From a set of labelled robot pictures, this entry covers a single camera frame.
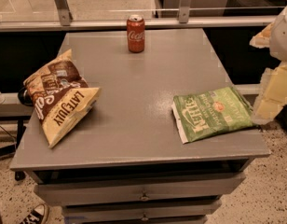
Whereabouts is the grey drawer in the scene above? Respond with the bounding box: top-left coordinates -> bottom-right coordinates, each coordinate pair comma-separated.
62,200 -> 221,224
34,172 -> 245,206

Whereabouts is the red coke can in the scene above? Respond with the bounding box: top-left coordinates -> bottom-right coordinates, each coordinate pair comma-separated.
127,15 -> 145,53

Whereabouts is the brown Late July chip bag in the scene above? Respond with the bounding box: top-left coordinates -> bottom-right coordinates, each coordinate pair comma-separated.
23,49 -> 102,148

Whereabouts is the grey drawer cabinet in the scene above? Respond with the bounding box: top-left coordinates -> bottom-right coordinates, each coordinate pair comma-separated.
8,28 -> 272,224

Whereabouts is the black chair frame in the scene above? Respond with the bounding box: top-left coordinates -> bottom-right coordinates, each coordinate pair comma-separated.
0,87 -> 34,182

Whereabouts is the green kettle chip bag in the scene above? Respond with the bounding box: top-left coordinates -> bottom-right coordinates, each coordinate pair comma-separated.
171,87 -> 253,144

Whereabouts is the metal railing with glass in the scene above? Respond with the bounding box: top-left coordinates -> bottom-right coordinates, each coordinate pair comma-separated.
0,0 -> 287,33

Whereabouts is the top grey drawer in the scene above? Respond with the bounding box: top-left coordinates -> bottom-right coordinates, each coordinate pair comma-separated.
34,172 -> 245,206

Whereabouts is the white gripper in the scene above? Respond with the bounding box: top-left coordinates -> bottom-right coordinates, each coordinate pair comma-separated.
250,6 -> 287,124

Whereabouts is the black and white sneaker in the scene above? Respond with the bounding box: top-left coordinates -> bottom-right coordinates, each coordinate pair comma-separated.
20,203 -> 49,224

